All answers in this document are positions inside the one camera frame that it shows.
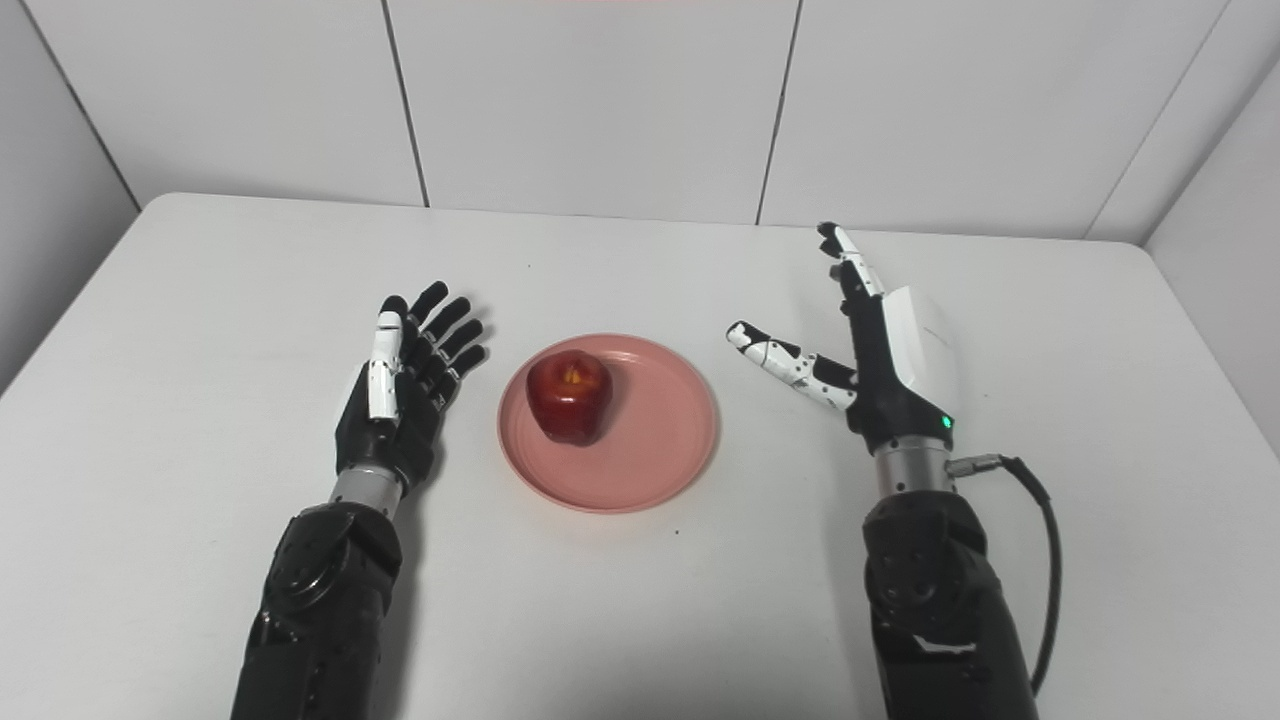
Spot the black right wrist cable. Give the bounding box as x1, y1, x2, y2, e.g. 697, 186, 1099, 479
945, 453, 1061, 696

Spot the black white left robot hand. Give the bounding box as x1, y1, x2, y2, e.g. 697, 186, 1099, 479
334, 281, 489, 496

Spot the pink plate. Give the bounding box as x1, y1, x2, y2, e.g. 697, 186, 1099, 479
497, 333, 720, 515

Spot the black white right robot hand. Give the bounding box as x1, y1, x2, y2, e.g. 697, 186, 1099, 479
726, 222, 963, 456

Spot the red apple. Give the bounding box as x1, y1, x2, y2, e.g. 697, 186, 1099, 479
527, 351, 614, 447

